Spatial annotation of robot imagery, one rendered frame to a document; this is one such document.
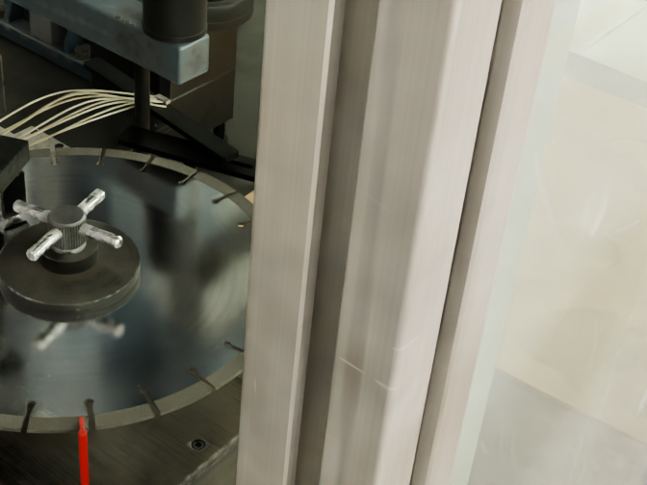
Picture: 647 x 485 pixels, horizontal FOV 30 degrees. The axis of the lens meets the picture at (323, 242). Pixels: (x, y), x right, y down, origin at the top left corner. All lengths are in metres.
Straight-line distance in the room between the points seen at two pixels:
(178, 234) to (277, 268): 0.74
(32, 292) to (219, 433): 0.19
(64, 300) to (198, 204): 0.18
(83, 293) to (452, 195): 0.71
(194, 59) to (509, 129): 0.86
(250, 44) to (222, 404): 0.83
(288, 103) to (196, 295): 0.71
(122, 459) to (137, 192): 0.24
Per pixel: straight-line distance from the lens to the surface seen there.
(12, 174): 1.00
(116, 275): 0.96
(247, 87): 1.63
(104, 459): 0.97
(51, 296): 0.94
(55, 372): 0.90
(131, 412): 0.86
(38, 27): 1.69
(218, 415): 1.00
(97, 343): 0.92
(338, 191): 0.27
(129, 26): 1.13
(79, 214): 0.95
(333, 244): 0.28
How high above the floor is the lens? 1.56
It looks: 37 degrees down
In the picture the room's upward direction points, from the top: 6 degrees clockwise
